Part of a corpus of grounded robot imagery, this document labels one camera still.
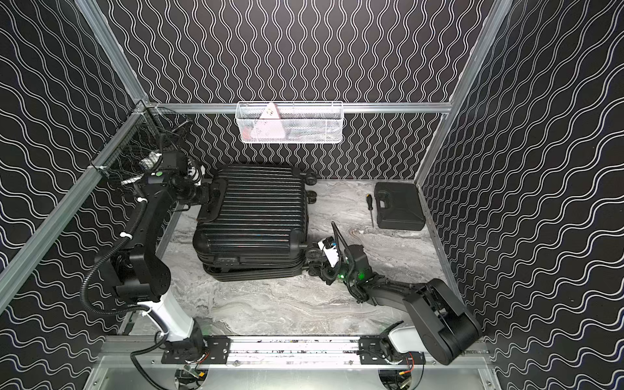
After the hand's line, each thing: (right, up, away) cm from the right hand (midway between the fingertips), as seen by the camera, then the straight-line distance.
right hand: (314, 261), depth 86 cm
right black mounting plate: (+17, -25, -12) cm, 32 cm away
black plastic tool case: (+36, +20, +18) cm, 45 cm away
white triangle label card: (-17, +49, +2) cm, 52 cm away
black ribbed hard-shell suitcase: (-16, +11, -11) cm, 22 cm away
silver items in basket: (-57, +35, -2) cm, 67 cm away
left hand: (-38, +25, -1) cm, 45 cm away
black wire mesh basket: (-67, +43, +7) cm, 80 cm away
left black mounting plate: (-29, -25, -12) cm, 40 cm away
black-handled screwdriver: (+25, +22, +25) cm, 42 cm away
